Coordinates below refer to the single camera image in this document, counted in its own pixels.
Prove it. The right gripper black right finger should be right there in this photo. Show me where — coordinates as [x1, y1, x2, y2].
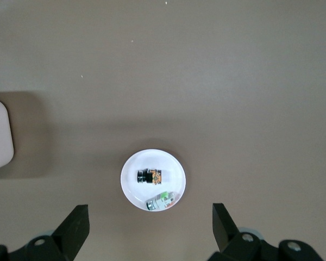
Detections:
[208, 202, 282, 261]

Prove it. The white lidded storage box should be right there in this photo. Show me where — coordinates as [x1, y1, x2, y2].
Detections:
[0, 97, 15, 173]

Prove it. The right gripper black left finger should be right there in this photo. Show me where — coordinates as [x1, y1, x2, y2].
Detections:
[8, 204, 91, 261]

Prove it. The white green push-button switch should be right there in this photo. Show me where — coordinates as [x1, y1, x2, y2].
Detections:
[146, 190, 178, 212]

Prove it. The pale pink round plate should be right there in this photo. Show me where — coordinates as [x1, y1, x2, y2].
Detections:
[120, 148, 187, 213]

